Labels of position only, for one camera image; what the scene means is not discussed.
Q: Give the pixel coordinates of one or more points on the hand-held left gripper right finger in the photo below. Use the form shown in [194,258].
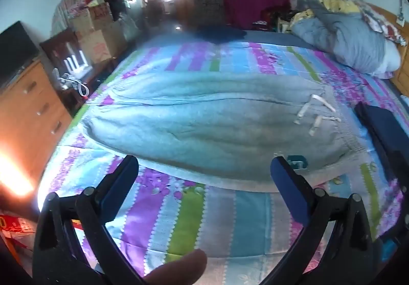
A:
[287,189]

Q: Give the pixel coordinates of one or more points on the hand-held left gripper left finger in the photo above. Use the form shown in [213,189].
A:
[119,189]

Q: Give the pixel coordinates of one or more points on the grey pants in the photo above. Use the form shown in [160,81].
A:
[207,119]

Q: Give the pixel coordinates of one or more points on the person's left hand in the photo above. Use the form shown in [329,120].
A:
[179,269]

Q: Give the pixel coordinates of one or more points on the striped colourful bedsheet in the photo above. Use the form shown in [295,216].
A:
[191,214]

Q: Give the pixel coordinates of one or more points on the dark blue folded cloth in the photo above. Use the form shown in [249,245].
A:
[386,131]

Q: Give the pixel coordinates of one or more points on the red packaging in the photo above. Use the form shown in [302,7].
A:
[12,230]

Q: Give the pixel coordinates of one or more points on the wooden dresser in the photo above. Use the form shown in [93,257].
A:
[28,112]

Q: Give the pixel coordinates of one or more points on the large cardboard box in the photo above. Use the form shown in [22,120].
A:
[99,42]

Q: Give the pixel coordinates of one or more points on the dark wooden side table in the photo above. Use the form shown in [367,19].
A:
[60,45]

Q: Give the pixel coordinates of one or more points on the grey blue quilt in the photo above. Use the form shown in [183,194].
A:
[345,39]

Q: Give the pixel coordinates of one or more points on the wooden headboard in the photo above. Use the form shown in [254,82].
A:
[401,71]

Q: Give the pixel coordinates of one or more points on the dark blue crumpled cloth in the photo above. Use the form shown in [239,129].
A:
[223,32]

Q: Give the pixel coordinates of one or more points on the black television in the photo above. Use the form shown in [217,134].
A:
[16,52]

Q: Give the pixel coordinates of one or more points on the small cardboard box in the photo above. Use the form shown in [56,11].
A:
[83,20]

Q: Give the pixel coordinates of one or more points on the yellow printed blanket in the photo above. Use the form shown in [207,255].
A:
[335,4]

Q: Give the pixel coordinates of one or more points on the maroon clothing pile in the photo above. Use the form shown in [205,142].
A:
[252,1]

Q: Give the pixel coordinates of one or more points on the dark wicker chair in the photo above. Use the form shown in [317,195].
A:
[209,4]

